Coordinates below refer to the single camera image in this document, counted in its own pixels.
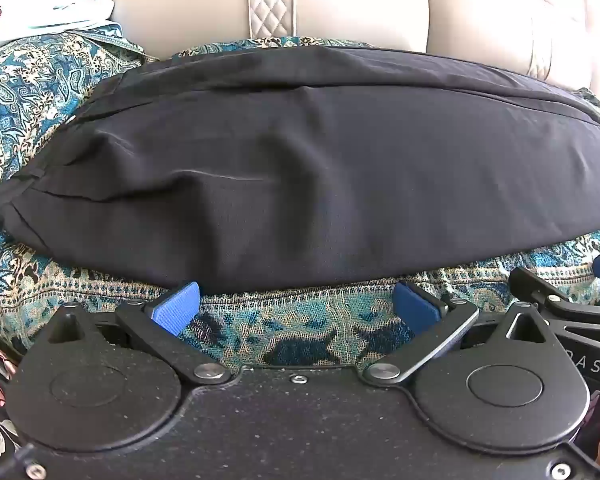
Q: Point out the beige leather sofa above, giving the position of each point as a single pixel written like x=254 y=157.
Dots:
x=360 y=0

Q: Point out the black pants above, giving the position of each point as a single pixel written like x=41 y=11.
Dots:
x=300 y=170

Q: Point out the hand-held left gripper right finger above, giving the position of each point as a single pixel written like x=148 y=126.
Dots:
x=414 y=307

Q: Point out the teal paisley blanket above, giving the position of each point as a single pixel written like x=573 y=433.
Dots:
x=35 y=80

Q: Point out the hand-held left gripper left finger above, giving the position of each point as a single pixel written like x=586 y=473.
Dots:
x=176 y=306

